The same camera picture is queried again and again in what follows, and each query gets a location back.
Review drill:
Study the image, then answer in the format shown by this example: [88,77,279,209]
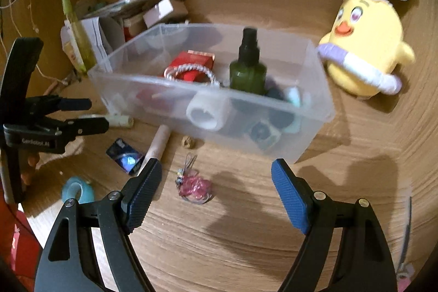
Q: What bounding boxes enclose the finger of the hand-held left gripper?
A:
[30,96,92,113]
[51,116,110,142]

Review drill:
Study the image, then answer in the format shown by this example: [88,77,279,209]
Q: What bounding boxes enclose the white braided rope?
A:
[163,63,221,87]

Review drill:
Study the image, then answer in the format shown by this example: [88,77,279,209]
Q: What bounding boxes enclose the green spray bottle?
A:
[229,27,268,96]

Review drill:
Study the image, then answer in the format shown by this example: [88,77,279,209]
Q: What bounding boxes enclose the white tape roll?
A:
[186,94,229,132]

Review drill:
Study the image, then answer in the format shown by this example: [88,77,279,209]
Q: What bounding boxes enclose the red carton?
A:
[123,16,148,41]

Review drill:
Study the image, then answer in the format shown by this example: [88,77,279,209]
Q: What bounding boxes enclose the blue card packet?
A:
[106,138,145,175]

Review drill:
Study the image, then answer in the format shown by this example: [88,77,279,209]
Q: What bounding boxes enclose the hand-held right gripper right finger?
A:
[271,158,399,292]

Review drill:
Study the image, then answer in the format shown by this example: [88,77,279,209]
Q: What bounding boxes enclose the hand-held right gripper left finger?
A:
[34,158,163,292]

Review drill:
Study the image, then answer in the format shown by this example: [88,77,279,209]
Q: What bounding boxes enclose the pink hair clip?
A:
[176,155,214,204]

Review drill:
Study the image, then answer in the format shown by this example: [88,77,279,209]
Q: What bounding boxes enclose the cream tube with red label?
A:
[63,39,86,73]

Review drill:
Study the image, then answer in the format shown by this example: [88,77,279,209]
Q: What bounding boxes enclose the person's left hand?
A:
[20,154,41,190]

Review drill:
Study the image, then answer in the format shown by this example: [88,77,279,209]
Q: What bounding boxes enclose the clear plastic storage box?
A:
[87,23,336,164]

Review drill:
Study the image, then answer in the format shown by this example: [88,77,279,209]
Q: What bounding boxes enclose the teal plastic item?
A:
[284,87,313,134]

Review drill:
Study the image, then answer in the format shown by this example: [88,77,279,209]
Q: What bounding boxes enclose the small white bottle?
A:
[106,113,135,128]

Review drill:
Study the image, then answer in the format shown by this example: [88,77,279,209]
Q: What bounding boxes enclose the teal tape roll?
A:
[62,176,96,205]

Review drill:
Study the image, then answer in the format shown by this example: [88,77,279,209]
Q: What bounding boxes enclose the red foil packet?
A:
[162,50,216,82]

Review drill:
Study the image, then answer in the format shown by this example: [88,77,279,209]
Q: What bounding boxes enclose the white paper booklets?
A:
[61,16,125,72]

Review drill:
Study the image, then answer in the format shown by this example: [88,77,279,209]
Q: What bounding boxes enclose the beige tube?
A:
[139,125,171,176]

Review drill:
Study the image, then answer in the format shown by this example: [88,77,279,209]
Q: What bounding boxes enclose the small open cardboard box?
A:
[143,0,190,28]

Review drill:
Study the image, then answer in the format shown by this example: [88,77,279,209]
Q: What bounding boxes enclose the small black square object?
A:
[249,119,282,151]

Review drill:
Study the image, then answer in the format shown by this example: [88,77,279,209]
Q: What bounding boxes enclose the yellow-green liquid bottle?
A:
[62,0,96,72]

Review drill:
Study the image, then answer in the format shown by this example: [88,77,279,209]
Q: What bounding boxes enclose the yellow chick plush toy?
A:
[316,0,416,99]

